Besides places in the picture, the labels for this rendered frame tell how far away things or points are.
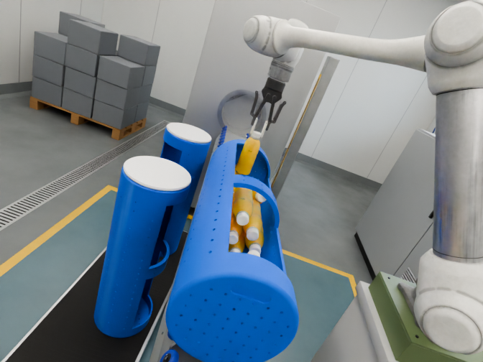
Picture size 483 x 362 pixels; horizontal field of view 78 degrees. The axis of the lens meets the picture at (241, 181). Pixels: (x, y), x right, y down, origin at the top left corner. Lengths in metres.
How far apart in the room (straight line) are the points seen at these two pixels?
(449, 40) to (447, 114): 0.15
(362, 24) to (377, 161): 2.38
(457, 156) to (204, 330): 0.66
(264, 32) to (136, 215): 0.80
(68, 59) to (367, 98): 4.55
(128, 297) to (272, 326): 0.95
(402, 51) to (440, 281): 0.61
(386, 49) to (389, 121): 4.96
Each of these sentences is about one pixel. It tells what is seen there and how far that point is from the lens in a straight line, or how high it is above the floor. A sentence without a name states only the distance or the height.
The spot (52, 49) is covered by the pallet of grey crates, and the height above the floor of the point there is 0.80.
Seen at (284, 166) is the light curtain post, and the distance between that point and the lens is 1.89.
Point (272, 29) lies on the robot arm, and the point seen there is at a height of 1.68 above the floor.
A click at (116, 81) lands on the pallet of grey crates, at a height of 0.71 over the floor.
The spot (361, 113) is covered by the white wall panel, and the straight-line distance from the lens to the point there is 5.80.
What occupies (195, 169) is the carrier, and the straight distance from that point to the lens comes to 1.82.
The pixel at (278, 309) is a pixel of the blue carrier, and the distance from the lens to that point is 0.66.
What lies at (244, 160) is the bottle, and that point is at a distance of 1.26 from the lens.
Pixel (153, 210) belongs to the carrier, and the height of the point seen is 0.93.
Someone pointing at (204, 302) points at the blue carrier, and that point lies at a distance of 0.65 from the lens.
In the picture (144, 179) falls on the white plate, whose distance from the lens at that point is 1.19.
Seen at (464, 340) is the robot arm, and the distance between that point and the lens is 0.83.
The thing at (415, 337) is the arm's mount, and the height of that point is 1.08.
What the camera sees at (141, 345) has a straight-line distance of 1.76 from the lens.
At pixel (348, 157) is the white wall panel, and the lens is 5.96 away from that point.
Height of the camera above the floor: 1.61
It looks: 24 degrees down
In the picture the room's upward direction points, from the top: 21 degrees clockwise
